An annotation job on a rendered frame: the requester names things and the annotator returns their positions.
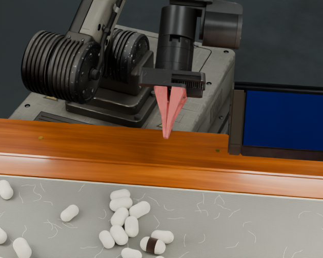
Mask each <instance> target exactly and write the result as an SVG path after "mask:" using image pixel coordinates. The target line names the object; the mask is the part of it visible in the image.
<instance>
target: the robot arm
mask: <svg viewBox="0 0 323 258"><path fill-rule="evenodd" d="M197 17H201V19H200V29H199V40H202V46H206V47H216V48H226V49H237V50H238V49H239V44H240V40H241V29H242V24H243V7H242V5H241V4H239V3H236V2H228V1H222V0H169V4H168V6H164V7H162V9H161V16H160V25H159V34H158V43H157V52H156V62H155V68H143V67H139V68H138V72H137V77H138V78H139V80H138V85H139V86H141V87H153V88H154V92H155V96H156V99H157V103H158V106H159V110H160V114H161V121H162V127H163V137H164V139H168V138H169V136H170V133H171V130H172V127H173V124H174V121H175V119H176V118H177V116H178V114H179V112H180V111H181V109H182V108H183V106H184V104H185V102H186V101H187V97H192V98H202V97H203V91H204V90H205V87H206V76H205V73H203V72H192V62H193V52H194V42H195V32H196V23H197Z"/></svg>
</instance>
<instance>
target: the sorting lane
mask: <svg viewBox="0 0 323 258"><path fill-rule="evenodd" d="M0 180H6V181H8V182H9V184H10V187H11V188H12V190H13V196H12V197H11V198H10V199H3V198H2V197H1V196H0V228H1V229H2V230H3V231H4V232H5V233H6V234H7V239H6V241H5V242H4V243H2V244H0V257H2V258H19V257H18V256H17V254H16V252H15V250H14V248H13V242H14V241H15V240H16V239H17V238H24V239H25V240H26V241H27V243H28V245H29V247H30V248H31V250H32V254H31V256H30V257H29V258H123V257H122V255H121V252H122V250H123V249H124V248H131V249H134V250H138V251H140V252H141V254H142V258H156V257H158V256H162V257H164V258H323V200H322V199H309V198H296V197H282V196H269V195H256V194H248V193H235V192H222V191H208V190H195V189H181V188H168V187H155V186H141V185H128V184H115V183H102V182H88V181H75V180H62V179H48V178H35V177H22V176H9V175H0ZM121 189H127V190H128V191H129V192H130V198H131V200H132V202H133V203H132V206H134V205H136V204H138V203H139V202H141V201H146V202H148V203H149V204H150V211H149V212H148V213H147V214H145V215H143V216H141V217H139V218H138V219H137V220H138V234H137V236H135V237H132V238H131V237H128V241H127V243H126V244H124V245H119V244H117V243H116V242H115V244H114V246H113V247H112V248H109V249H108V248H105V247H104V245H103V244H102V242H101V240H100V239H99V234H100V233H101V232H102V231H104V230H106V231H108V232H110V229H111V227H112V224H111V218H112V216H113V215H114V213H115V211H113V210H111V208H110V202H111V201H112V200H111V198H110V195H111V193H112V192H113V191H116V190H121ZM70 205H76V206H77V207H78V209H79V212H78V214H77V215H76V216H75V217H73V218H72V219H71V220H70V221H68V222H65V221H63V220H62V219H61V217H60V215H61V213H62V212H63V211H64V210H65V209H66V208H68V207H69V206H70ZM155 230H162V231H170V232H172V233H173V235H174V239H173V241H172V242H171V243H169V244H166V243H165V246H166V248H165V251H164V252H163V253H162V254H153V253H149V252H146V251H144V250H142V249H141V247H140V242H141V240H142V239H143V238H144V237H151V234H152V232H154V231H155Z"/></svg>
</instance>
